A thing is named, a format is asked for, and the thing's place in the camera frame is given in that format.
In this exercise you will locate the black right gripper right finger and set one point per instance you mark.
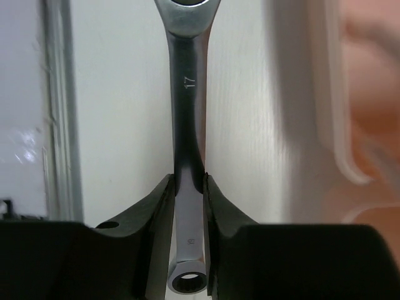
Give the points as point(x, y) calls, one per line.
point(248, 260)

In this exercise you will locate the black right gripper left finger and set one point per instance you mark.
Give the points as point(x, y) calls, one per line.
point(125, 257)

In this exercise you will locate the pink plastic toolbox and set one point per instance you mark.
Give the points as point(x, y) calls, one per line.
point(328, 104)

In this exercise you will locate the silver ratchet wrench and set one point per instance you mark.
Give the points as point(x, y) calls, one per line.
point(188, 26)

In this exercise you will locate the aluminium table frame rail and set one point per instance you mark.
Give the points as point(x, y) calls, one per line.
point(61, 159)

